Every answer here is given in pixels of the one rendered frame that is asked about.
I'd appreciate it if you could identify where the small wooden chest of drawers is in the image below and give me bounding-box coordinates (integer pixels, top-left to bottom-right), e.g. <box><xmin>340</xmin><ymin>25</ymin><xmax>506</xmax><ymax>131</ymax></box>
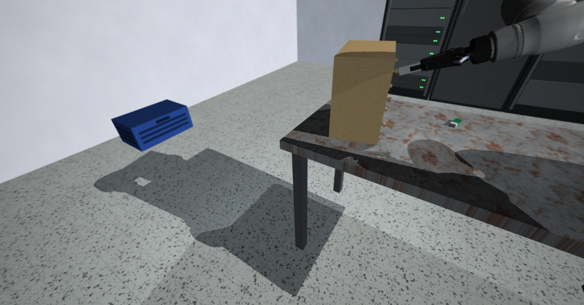
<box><xmin>329</xmin><ymin>40</ymin><xmax>396</xmax><ymax>145</ymax></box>

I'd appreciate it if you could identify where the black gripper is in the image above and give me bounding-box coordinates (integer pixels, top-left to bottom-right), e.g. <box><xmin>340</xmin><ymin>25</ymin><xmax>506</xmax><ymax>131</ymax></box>
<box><xmin>398</xmin><ymin>35</ymin><xmax>492</xmax><ymax>75</ymax></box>

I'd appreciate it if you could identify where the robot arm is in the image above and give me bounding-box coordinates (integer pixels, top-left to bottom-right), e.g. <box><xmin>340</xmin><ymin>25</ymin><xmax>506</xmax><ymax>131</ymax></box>
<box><xmin>488</xmin><ymin>0</ymin><xmax>584</xmax><ymax>62</ymax></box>

